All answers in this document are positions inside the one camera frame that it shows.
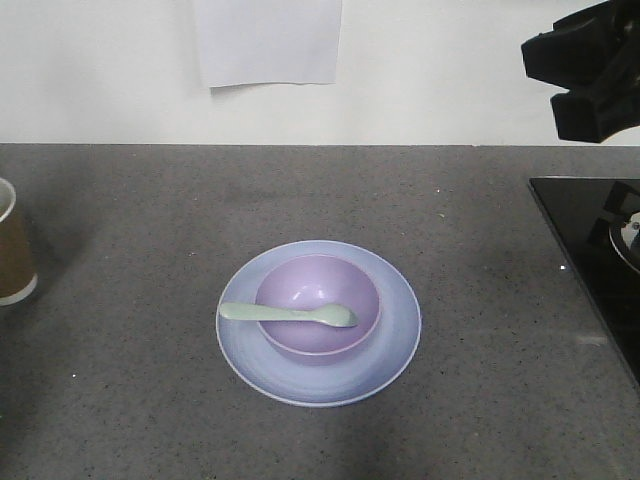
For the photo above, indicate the black gas stove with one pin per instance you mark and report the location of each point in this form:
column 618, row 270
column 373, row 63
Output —
column 596, row 223

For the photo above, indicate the grey stone countertop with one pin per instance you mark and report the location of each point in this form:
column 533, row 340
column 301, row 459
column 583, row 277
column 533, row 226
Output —
column 111, row 368

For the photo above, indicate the white paper sheet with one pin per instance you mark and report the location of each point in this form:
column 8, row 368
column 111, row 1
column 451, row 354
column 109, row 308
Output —
column 264, row 42

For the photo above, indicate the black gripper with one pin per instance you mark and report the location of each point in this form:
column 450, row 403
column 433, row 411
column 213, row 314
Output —
column 594, row 55

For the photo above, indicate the brown paper cup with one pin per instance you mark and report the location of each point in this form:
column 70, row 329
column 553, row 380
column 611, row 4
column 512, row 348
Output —
column 18, row 273

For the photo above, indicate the purple plastic bowl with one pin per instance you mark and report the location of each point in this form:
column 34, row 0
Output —
column 307, row 283

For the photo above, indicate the light blue plate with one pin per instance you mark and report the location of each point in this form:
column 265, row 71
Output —
column 365, row 371

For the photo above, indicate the mint green plastic spoon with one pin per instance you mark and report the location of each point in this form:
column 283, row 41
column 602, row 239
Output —
column 333, row 315

